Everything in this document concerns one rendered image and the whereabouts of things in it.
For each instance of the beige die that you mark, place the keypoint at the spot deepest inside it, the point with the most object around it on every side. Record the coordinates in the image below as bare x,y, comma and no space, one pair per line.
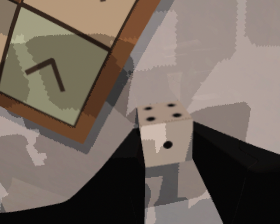
166,133

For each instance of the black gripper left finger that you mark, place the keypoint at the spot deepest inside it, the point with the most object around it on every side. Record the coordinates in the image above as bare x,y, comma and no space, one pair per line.
115,195

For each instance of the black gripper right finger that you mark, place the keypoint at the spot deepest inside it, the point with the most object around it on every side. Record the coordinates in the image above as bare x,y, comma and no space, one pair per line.
243,180

